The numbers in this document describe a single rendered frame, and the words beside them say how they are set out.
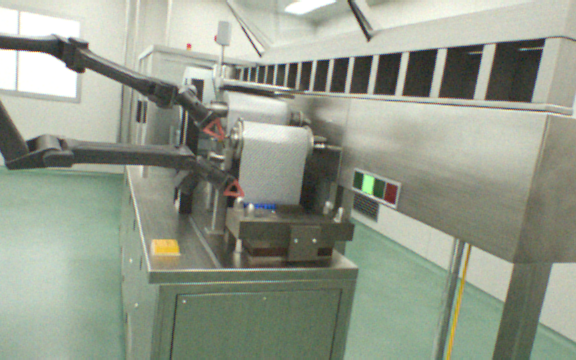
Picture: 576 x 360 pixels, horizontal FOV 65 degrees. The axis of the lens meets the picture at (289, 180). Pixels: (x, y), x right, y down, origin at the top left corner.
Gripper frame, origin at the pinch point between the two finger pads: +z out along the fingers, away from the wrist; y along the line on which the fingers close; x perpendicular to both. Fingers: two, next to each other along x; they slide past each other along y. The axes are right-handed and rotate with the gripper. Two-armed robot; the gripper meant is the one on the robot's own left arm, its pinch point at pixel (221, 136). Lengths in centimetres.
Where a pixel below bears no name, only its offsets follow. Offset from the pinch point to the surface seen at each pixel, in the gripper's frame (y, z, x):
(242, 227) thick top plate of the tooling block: 26.9, 17.9, -16.7
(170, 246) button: 20.2, 8.2, -35.8
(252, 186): 7.1, 18.2, -4.9
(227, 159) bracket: -0.1, 7.2, -4.1
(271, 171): 7.0, 19.3, 3.5
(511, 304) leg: 80, 59, 16
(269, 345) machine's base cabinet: 32, 50, -37
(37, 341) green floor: -93, 31, -137
